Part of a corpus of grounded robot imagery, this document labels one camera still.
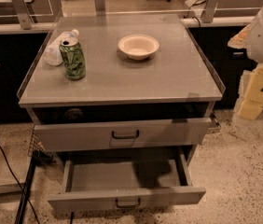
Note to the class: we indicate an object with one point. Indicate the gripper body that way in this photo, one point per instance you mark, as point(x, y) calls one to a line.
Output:
point(249, 101)

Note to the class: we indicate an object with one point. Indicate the grey drawer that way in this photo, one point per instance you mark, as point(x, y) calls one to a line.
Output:
point(119, 179)
point(122, 134)

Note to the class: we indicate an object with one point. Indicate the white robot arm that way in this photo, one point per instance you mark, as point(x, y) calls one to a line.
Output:
point(251, 39)

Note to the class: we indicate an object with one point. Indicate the grey drawer cabinet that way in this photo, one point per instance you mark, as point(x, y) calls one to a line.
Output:
point(61, 113)

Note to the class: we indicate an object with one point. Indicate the grey top drawer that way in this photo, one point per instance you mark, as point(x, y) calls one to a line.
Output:
point(122, 134)

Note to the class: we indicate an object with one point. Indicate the white bowl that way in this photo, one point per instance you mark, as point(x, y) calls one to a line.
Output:
point(138, 47)

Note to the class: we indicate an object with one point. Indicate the green soda can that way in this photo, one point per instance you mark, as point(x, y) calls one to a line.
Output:
point(73, 58)

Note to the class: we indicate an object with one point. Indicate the clear plastic water bottle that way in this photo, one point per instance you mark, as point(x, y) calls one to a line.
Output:
point(52, 54)

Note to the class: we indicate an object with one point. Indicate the black stand pole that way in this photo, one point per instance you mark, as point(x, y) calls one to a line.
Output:
point(38, 158)

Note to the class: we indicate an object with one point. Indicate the dark counter cabinets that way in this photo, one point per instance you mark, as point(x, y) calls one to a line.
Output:
point(7, 72)

